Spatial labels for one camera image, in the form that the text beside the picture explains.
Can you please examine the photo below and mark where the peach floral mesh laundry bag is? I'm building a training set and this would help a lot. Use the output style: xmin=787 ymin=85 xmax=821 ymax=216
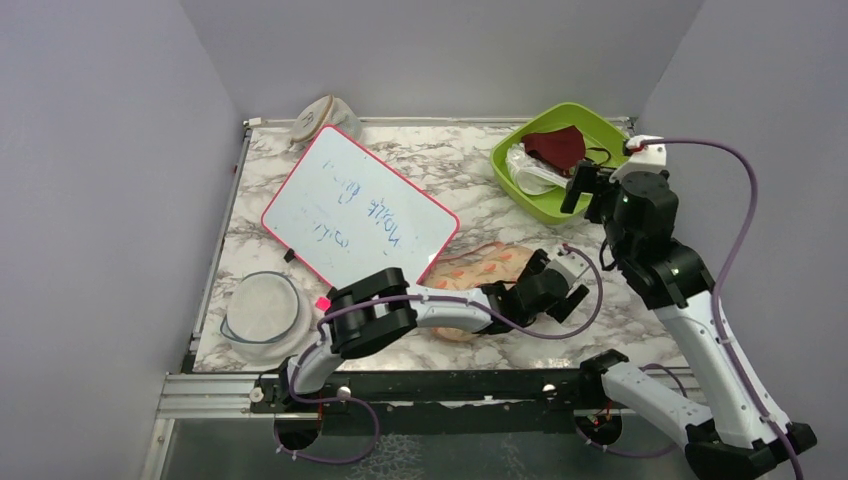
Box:
xmin=421 ymin=241 xmax=539 ymax=343

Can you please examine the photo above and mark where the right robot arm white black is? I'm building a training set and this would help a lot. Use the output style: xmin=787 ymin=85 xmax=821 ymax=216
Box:
xmin=562 ymin=160 xmax=817 ymax=479

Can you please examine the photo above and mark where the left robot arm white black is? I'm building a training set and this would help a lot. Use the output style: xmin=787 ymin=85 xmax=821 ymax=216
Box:
xmin=275 ymin=247 xmax=597 ymax=411

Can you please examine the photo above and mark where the maroon bra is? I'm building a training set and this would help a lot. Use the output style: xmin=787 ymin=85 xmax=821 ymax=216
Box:
xmin=521 ymin=126 xmax=612 ymax=178

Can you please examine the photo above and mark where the green plastic bin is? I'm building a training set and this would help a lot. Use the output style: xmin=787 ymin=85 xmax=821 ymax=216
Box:
xmin=490 ymin=103 xmax=628 ymax=225

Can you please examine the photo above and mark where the pink framed whiteboard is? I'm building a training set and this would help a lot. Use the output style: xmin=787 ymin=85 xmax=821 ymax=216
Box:
xmin=261 ymin=126 xmax=460 ymax=288

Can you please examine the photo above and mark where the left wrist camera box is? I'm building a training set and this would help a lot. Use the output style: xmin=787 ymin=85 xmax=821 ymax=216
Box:
xmin=548 ymin=253 xmax=592 ymax=286

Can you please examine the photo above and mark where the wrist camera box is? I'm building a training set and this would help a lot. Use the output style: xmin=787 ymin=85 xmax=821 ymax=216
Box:
xmin=609 ymin=135 xmax=667 ymax=183
xmin=548 ymin=253 xmax=592 ymax=286

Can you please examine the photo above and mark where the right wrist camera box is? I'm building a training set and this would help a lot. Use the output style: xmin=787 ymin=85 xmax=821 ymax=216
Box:
xmin=609 ymin=135 xmax=667 ymax=183

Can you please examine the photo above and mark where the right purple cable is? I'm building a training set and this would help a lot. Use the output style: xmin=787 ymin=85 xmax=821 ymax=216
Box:
xmin=574 ymin=136 xmax=806 ymax=480

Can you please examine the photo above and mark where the purple cable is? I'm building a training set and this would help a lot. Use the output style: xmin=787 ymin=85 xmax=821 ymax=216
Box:
xmin=272 ymin=245 xmax=605 ymax=465
xmin=574 ymin=136 xmax=806 ymax=480

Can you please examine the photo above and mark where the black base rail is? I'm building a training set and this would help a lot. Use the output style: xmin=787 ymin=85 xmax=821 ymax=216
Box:
xmin=248 ymin=369 xmax=621 ymax=436

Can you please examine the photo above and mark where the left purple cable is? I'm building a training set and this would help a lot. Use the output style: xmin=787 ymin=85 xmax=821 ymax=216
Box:
xmin=272 ymin=245 xmax=605 ymax=465

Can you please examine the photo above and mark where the aluminium frame rail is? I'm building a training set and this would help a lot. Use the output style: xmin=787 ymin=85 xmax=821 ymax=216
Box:
xmin=156 ymin=373 xmax=274 ymax=420

